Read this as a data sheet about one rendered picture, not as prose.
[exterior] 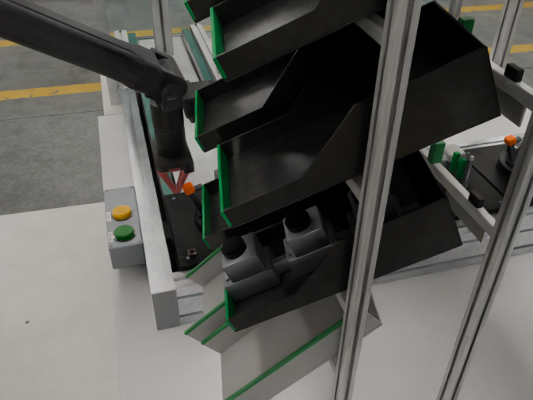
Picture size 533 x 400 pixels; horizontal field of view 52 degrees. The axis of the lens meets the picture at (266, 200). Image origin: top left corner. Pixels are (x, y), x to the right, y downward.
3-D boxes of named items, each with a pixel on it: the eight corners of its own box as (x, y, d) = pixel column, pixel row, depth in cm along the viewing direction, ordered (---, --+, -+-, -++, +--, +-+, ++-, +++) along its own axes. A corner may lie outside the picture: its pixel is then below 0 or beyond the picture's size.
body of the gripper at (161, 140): (185, 142, 110) (182, 109, 106) (194, 170, 102) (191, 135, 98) (151, 147, 109) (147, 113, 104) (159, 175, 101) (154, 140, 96)
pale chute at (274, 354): (225, 429, 77) (201, 419, 75) (221, 352, 88) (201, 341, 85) (383, 325, 67) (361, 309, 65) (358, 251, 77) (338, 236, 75)
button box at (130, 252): (113, 270, 115) (108, 248, 111) (107, 209, 131) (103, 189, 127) (147, 263, 116) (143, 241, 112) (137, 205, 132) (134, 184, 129)
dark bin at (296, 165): (231, 229, 56) (195, 176, 52) (225, 159, 66) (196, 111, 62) (501, 116, 51) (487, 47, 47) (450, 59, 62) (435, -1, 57)
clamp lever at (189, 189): (198, 216, 114) (182, 190, 109) (197, 210, 115) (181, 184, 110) (214, 209, 114) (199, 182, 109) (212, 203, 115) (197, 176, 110)
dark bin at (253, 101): (204, 153, 68) (173, 105, 63) (202, 104, 78) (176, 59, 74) (422, 55, 63) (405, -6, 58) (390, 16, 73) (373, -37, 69)
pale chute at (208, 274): (205, 345, 89) (183, 334, 87) (204, 286, 99) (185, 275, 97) (337, 245, 78) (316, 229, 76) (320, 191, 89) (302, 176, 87)
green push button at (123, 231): (116, 245, 113) (114, 238, 112) (114, 233, 116) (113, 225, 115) (136, 242, 114) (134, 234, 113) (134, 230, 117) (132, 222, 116)
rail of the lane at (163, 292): (157, 330, 107) (151, 291, 101) (124, 117, 175) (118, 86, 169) (185, 325, 108) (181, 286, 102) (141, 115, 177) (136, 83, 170)
